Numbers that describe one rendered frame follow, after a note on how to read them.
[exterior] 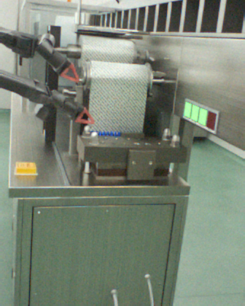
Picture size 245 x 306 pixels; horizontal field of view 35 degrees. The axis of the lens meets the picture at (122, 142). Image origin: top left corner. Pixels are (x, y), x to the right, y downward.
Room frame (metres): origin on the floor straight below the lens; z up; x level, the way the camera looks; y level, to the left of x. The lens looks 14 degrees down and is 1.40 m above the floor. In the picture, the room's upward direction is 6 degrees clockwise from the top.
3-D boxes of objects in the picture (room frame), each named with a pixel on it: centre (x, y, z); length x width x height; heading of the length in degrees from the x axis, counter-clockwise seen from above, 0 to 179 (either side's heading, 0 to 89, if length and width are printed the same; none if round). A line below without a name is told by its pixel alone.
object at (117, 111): (1.58, 0.04, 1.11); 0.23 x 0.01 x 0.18; 106
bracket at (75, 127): (1.62, 0.22, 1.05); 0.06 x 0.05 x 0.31; 106
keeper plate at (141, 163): (1.39, -0.08, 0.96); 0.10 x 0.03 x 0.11; 106
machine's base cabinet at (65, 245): (2.52, 0.39, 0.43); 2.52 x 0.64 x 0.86; 16
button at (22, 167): (1.38, 0.35, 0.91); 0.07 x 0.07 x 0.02; 16
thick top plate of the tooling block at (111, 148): (1.47, -0.04, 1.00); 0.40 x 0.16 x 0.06; 106
